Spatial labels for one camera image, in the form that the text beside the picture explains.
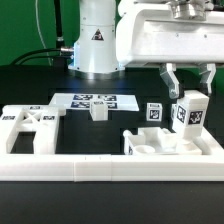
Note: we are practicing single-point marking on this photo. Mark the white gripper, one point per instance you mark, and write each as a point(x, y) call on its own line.
point(150, 35)

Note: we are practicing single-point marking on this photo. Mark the white chair seat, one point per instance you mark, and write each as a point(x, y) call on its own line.
point(157, 141)

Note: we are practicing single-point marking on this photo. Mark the white tagged cube right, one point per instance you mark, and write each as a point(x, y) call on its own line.
point(173, 110)

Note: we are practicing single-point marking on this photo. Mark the white tagged cube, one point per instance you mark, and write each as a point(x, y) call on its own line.
point(154, 112)
point(173, 110)

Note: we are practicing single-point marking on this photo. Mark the white tagged cube left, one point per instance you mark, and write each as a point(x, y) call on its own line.
point(154, 112)

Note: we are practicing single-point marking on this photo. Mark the white marker base sheet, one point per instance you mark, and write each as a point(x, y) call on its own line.
point(81, 101)

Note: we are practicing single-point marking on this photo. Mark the white U-shaped fence frame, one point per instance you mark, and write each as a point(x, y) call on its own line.
point(74, 168)

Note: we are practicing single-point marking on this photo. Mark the white chair back frame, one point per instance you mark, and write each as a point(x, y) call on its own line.
point(43, 120)

